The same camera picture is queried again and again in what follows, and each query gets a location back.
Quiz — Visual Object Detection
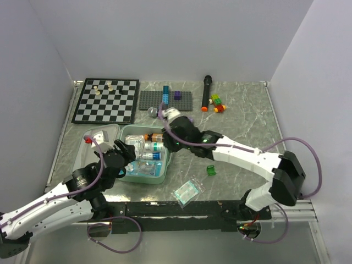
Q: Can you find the brown orange-cap medicine bottle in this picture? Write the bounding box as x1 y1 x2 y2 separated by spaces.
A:
144 133 163 142

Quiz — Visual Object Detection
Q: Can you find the blue wipes packet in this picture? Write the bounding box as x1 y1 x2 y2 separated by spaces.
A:
125 161 163 178

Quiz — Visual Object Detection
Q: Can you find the clear plaster packet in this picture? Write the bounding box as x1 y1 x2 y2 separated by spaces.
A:
125 135 145 159

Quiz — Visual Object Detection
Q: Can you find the white green-label bottle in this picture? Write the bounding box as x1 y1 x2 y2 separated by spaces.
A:
144 142 165 152

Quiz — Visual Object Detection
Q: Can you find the blue-topped small bag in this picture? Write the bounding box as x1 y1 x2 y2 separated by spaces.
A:
137 161 157 177

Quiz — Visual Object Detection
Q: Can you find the mint green medicine case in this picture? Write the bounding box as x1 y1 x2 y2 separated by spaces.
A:
72 124 171 184

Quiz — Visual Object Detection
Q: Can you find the blue white bandage roll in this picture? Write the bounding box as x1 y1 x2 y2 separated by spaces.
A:
141 152 162 160

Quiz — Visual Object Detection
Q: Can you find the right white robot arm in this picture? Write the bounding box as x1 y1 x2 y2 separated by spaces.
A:
161 108 305 219

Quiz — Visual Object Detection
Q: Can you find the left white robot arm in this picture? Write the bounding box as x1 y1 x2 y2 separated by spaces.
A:
1 136 136 259

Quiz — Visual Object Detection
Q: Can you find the purple building brick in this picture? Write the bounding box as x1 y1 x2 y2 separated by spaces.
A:
174 91 182 101

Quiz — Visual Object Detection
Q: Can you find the purple glitter microphone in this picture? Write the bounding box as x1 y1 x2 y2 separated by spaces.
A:
147 107 194 125

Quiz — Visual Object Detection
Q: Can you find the blue brick stack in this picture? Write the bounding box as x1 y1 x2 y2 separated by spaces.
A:
162 85 169 105

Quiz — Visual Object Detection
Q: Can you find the colourful brick toy car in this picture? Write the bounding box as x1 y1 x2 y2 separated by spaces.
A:
208 94 226 113

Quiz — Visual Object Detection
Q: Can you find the grey building baseplate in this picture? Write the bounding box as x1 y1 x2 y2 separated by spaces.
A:
138 90 193 112

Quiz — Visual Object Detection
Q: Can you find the green plastic clip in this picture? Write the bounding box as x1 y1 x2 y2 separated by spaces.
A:
206 165 216 176

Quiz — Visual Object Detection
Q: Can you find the black white chessboard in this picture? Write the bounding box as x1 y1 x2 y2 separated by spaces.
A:
71 78 139 125

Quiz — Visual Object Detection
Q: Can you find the teal band-aid bag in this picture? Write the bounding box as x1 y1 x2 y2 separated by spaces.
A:
172 179 205 208

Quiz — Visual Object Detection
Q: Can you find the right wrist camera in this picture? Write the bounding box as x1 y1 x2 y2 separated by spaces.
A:
161 107 182 122

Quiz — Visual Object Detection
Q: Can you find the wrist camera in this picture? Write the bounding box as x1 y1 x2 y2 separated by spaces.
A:
161 107 182 122
83 130 113 152

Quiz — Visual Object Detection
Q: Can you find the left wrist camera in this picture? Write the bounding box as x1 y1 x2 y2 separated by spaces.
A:
83 130 113 152

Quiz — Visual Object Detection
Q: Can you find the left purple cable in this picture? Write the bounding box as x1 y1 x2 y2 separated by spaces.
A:
0 134 143 253

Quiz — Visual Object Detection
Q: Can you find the purple cable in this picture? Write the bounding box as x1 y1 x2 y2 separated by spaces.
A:
0 134 143 253
157 101 322 244

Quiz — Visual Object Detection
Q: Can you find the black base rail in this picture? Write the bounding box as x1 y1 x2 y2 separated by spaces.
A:
90 200 272 234

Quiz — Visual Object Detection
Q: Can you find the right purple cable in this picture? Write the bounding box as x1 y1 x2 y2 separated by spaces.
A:
157 101 322 244

